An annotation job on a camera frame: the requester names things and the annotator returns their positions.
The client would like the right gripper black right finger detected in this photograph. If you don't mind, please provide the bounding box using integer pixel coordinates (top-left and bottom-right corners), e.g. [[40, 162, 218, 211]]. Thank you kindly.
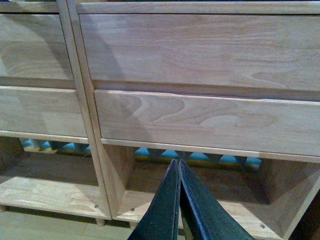
[[179, 160, 254, 240]]

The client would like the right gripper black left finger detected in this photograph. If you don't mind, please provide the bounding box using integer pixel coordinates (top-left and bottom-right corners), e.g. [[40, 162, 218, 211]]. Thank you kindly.
[[128, 159, 181, 240]]

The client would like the blue yellow foam mat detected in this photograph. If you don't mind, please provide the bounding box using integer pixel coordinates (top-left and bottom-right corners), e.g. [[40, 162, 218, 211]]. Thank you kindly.
[[19, 138, 262, 172]]

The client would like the left wooden cabinet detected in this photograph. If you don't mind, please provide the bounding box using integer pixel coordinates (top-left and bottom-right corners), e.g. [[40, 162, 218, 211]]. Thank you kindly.
[[0, 0, 111, 226]]

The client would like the wooden cabinet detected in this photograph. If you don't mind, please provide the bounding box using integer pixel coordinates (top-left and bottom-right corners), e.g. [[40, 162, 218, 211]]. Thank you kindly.
[[0, 0, 111, 226], [69, 0, 320, 240]]

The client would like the right wooden cabinet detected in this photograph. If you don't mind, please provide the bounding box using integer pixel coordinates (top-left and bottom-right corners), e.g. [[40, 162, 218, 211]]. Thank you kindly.
[[69, 0, 320, 240]]

